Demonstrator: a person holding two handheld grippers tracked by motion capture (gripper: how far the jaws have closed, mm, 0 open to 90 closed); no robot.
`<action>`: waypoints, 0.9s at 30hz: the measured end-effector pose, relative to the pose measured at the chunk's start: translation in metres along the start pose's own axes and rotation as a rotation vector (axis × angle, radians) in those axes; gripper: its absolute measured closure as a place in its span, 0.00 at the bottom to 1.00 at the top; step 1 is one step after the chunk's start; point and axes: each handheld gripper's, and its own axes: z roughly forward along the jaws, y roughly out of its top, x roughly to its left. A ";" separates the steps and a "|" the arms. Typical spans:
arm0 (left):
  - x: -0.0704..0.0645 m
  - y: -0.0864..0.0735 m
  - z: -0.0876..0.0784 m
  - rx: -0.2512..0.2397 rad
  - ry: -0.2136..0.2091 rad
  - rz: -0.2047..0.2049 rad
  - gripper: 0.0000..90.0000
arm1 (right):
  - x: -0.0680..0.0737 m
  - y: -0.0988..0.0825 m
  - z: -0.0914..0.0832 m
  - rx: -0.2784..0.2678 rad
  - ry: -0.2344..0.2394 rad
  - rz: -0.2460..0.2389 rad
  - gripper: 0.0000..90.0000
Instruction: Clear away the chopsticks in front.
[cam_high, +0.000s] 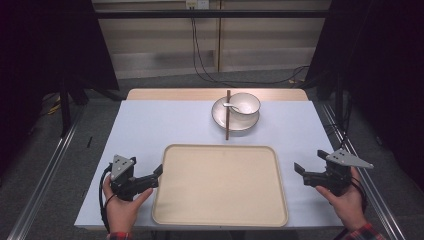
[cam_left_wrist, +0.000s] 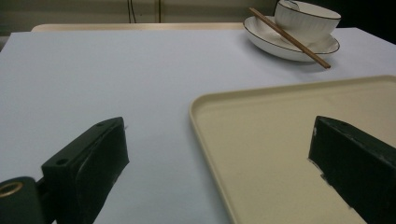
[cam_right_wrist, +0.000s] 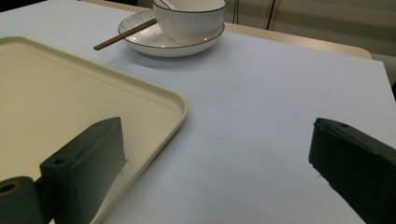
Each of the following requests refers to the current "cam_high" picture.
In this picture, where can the black horizontal bar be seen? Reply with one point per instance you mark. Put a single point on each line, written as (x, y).
(166, 14)

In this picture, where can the white round plate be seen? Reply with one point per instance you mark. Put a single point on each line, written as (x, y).
(220, 116)

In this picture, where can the brown wooden chopsticks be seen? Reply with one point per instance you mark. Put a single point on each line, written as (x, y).
(227, 130)

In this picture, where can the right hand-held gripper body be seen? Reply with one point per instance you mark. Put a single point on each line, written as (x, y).
(333, 175)

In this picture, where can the white ceramic bowl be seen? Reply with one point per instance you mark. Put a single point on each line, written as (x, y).
(249, 103)

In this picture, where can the black metal stand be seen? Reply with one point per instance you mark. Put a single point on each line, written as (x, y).
(339, 100)
(65, 106)

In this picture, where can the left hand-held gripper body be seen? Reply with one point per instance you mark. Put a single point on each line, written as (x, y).
(124, 173)

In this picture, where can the light blue table mat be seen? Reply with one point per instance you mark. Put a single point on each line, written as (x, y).
(146, 126)

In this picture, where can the beige plastic tray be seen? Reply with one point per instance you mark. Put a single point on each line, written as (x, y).
(220, 186)

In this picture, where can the person's left hand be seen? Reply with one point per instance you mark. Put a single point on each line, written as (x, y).
(122, 211)

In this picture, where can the white wall socket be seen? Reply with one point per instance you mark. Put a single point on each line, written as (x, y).
(197, 4)

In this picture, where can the white ceramic spoon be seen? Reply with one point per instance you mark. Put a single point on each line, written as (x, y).
(231, 105)

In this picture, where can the metal floor rail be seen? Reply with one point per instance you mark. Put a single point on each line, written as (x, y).
(46, 173)
(376, 186)

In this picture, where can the dark curtain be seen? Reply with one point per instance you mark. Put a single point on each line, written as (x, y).
(40, 50)
(383, 66)

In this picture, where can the small black floor object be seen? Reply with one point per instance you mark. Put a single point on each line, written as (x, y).
(89, 142)

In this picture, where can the person's right hand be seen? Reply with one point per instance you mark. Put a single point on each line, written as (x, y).
(346, 203)

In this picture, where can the wooden table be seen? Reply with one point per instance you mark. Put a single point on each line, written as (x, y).
(180, 94)

